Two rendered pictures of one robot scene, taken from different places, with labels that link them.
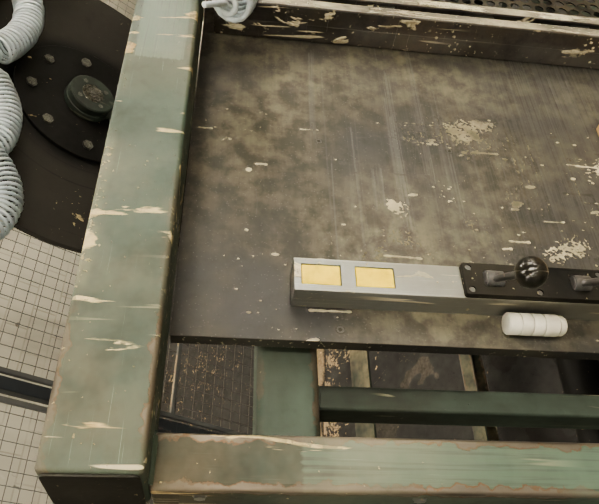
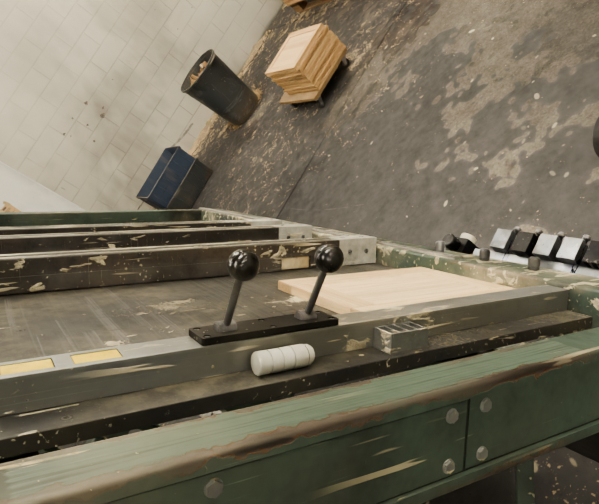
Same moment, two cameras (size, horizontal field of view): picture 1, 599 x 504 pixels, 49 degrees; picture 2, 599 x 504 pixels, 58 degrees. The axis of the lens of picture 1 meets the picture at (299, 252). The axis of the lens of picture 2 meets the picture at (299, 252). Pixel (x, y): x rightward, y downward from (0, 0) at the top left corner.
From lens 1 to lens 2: 0.49 m
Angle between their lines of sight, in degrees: 47
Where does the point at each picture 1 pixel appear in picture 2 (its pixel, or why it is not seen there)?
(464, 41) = (151, 267)
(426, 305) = (166, 371)
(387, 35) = (81, 274)
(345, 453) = (81, 455)
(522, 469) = (321, 406)
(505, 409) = not seen: hidden behind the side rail
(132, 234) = not seen: outside the picture
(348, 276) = (63, 361)
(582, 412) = not seen: hidden behind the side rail
